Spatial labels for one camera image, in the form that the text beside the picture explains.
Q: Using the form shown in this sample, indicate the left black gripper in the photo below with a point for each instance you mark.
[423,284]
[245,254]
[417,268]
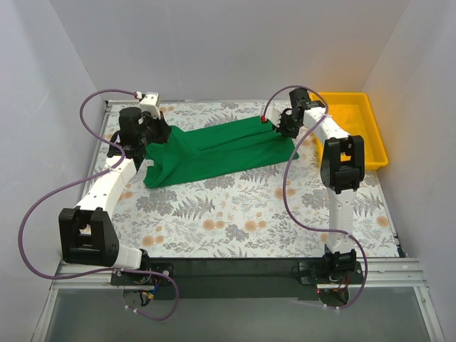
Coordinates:
[161,129]

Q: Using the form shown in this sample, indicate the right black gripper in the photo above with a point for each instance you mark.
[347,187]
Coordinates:
[285,123]

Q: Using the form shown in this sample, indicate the green t shirt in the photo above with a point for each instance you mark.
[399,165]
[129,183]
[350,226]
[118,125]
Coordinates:
[195,155]

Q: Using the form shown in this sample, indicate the yellow plastic tray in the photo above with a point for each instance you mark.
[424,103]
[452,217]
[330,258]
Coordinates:
[353,112]

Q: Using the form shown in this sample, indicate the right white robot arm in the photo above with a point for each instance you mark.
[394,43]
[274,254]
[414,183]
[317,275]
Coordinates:
[342,170]

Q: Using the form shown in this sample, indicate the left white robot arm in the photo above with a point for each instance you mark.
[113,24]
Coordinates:
[87,233]

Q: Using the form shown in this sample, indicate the floral table mat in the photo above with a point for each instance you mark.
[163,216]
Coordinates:
[242,214]

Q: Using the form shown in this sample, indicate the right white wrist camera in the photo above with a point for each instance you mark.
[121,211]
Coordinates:
[271,115]

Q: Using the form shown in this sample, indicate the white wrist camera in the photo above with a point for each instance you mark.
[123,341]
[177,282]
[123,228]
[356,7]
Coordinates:
[149,102]
[271,115]

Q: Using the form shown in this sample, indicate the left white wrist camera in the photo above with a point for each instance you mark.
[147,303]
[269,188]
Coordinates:
[149,102]

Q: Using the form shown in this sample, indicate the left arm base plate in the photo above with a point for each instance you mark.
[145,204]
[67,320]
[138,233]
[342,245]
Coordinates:
[142,276]

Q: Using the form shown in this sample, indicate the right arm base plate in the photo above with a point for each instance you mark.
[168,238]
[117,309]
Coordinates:
[322,271]

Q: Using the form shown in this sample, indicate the aluminium frame rail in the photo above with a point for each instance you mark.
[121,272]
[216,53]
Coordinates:
[217,299]

